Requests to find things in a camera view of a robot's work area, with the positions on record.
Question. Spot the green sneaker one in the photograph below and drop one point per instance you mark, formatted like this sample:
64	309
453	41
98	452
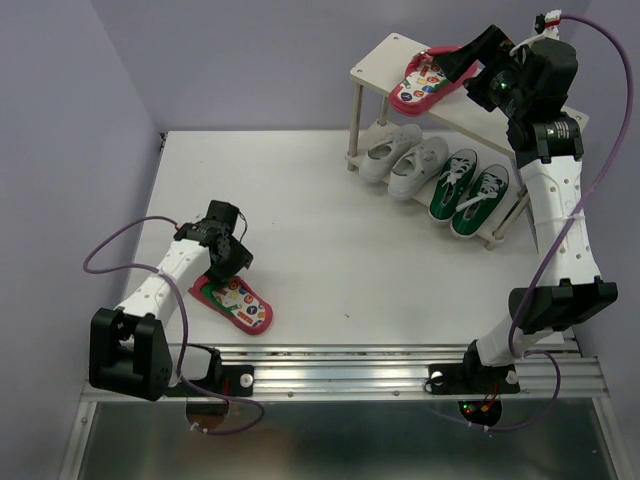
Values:
456	175
485	195

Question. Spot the white sneaker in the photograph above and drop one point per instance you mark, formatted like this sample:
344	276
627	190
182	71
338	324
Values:
385	152

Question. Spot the aluminium mounting rail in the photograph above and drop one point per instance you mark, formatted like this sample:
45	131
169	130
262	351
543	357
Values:
395	372

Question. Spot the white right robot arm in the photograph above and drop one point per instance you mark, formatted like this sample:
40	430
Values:
567	288

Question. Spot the pink sandal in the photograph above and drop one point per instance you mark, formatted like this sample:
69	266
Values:
236	302

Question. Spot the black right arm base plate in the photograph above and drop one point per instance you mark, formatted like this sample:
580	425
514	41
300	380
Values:
456	379

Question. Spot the beige two-tier shoe shelf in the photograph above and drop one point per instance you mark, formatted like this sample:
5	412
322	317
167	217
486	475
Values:
380	70

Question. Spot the pink sandal one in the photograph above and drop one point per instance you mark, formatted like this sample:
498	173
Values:
424	83

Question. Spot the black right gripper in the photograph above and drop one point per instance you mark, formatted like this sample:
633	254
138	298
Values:
490	43

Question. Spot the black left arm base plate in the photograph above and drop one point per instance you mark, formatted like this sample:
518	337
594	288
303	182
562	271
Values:
234	381

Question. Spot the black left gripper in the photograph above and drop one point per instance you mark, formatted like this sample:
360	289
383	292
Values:
241	257

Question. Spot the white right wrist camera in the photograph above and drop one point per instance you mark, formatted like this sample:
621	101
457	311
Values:
545	27

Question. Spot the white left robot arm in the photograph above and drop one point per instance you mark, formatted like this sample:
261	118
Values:
129	353

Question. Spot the white sneaker one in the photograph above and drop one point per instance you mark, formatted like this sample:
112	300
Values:
421	163

